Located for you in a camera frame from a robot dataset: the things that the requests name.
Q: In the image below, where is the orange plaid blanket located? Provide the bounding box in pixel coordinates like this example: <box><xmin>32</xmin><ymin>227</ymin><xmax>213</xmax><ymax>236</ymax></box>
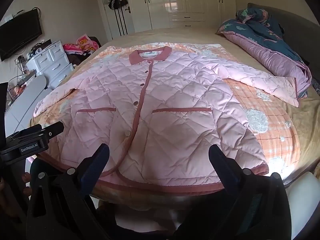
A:
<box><xmin>30</xmin><ymin>41</ymin><xmax>300</xmax><ymax>205</ymax></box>

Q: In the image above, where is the white door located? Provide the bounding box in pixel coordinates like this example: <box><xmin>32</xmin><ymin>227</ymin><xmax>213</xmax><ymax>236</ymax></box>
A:
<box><xmin>95</xmin><ymin>0</ymin><xmax>153</xmax><ymax>40</ymax></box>

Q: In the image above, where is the dark patterned pillow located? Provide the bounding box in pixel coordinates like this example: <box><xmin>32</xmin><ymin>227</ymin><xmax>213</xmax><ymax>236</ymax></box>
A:
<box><xmin>311</xmin><ymin>77</ymin><xmax>320</xmax><ymax>96</ymax></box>

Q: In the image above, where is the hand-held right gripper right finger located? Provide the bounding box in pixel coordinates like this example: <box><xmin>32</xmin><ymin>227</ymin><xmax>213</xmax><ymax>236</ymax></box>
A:
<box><xmin>175</xmin><ymin>144</ymin><xmax>293</xmax><ymax>240</ymax></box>

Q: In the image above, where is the blue and pink floral duvet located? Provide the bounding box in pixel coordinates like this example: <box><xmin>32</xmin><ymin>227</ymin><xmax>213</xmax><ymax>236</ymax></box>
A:
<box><xmin>215</xmin><ymin>7</ymin><xmax>313</xmax><ymax>99</ymax></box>

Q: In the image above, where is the white rounded object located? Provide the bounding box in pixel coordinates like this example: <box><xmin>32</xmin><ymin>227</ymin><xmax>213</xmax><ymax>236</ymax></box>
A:
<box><xmin>282</xmin><ymin>172</ymin><xmax>320</xmax><ymax>240</ymax></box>

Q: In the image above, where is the black television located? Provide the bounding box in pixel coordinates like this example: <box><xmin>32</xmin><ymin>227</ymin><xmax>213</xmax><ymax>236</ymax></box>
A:
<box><xmin>0</xmin><ymin>10</ymin><xmax>42</xmax><ymax>62</ymax></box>

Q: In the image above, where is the white curved board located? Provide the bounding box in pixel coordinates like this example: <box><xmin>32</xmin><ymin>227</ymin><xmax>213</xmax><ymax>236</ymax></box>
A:
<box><xmin>5</xmin><ymin>74</ymin><xmax>48</xmax><ymax>135</ymax></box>

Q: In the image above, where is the grey headboard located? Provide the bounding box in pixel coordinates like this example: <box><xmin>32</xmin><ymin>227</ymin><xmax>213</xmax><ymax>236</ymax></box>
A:
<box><xmin>246</xmin><ymin>2</ymin><xmax>320</xmax><ymax>80</ymax></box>

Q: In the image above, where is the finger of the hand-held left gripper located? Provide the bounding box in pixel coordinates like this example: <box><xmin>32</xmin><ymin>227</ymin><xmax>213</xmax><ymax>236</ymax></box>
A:
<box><xmin>7</xmin><ymin>122</ymin><xmax>64</xmax><ymax>143</ymax></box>

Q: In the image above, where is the bed with tan sheet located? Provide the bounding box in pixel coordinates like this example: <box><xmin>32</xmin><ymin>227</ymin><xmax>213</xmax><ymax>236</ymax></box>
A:
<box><xmin>21</xmin><ymin>26</ymin><xmax>320</xmax><ymax>205</ymax></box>

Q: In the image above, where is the white wardrobe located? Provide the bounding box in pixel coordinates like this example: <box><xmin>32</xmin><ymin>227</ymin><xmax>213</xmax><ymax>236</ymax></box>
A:
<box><xmin>139</xmin><ymin>0</ymin><xmax>237</xmax><ymax>29</ymax></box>

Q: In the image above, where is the white drawer chest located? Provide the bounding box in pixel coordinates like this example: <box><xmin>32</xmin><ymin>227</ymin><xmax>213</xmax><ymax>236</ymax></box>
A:
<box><xmin>26</xmin><ymin>40</ymin><xmax>75</xmax><ymax>89</ymax></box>

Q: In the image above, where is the person's left hand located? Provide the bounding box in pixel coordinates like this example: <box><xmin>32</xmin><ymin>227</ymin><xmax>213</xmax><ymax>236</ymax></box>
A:
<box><xmin>21</xmin><ymin>171</ymin><xmax>32</xmax><ymax>196</ymax></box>

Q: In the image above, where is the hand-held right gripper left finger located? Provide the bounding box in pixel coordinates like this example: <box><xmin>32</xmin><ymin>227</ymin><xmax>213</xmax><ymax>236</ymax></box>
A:
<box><xmin>26</xmin><ymin>143</ymin><xmax>110</xmax><ymax>240</ymax></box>

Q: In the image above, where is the pink floral cloth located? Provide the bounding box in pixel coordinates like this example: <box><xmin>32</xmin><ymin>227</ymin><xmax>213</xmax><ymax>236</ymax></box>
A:
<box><xmin>62</xmin><ymin>34</ymin><xmax>100</xmax><ymax>55</ymax></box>

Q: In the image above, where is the pink quilted jacket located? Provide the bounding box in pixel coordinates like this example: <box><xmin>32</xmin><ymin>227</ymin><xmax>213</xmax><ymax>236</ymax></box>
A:
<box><xmin>33</xmin><ymin>46</ymin><xmax>300</xmax><ymax>196</ymax></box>

